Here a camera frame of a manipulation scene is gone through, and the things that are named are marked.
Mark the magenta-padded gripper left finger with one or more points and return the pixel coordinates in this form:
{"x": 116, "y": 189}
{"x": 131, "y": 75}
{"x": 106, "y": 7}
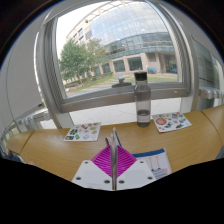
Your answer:
{"x": 90, "y": 175}

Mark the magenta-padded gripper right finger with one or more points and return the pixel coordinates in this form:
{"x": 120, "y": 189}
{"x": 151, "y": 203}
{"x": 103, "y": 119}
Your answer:
{"x": 136, "y": 173}

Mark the sticker sheet with green stickers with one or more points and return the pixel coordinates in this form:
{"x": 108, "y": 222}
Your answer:
{"x": 82, "y": 132}

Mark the sticker sheet with red circle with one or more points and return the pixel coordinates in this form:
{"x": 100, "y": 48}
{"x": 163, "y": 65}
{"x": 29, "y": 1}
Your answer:
{"x": 171, "y": 122}

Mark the clear grey drink bottle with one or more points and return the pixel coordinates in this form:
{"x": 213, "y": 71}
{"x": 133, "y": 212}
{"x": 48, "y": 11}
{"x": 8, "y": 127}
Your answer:
{"x": 143, "y": 100}

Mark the green tree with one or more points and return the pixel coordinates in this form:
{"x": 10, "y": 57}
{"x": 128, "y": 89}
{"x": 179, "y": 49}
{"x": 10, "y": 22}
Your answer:
{"x": 76, "y": 58}

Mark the glass-fronted building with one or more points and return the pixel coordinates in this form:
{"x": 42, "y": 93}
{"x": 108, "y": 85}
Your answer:
{"x": 133, "y": 33}

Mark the white window frame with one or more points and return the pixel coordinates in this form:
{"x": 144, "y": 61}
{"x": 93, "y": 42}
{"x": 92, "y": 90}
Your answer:
{"x": 116, "y": 96}

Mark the white knobbed window rail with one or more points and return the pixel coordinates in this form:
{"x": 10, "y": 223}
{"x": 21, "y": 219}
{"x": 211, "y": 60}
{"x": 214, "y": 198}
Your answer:
{"x": 211, "y": 94}
{"x": 33, "y": 118}

